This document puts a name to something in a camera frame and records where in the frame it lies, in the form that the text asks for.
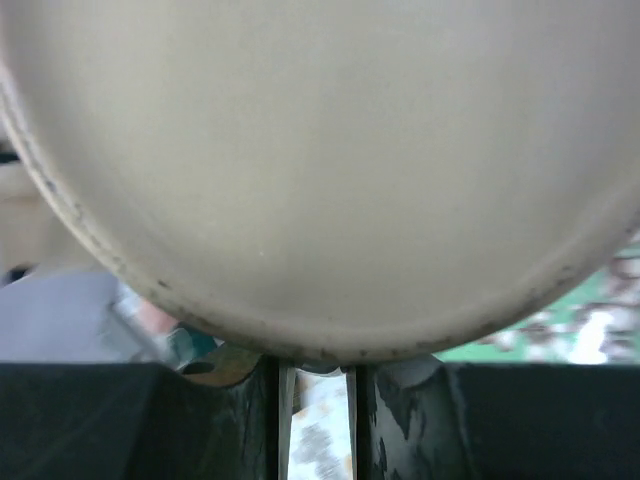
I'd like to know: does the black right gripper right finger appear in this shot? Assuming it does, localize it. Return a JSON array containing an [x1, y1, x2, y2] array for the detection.
[[355, 357, 639, 479]]

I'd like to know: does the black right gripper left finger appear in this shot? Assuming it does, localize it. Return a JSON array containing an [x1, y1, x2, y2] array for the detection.
[[1, 358, 278, 479]]

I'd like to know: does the beige floral mug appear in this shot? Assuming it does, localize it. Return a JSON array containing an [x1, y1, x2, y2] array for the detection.
[[1, 1, 639, 364]]

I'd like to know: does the floral table mat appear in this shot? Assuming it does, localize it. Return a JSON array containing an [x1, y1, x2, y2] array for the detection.
[[288, 370, 353, 480]]

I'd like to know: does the green floral tray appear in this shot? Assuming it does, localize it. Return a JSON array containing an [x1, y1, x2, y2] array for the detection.
[[437, 236, 639, 365]]

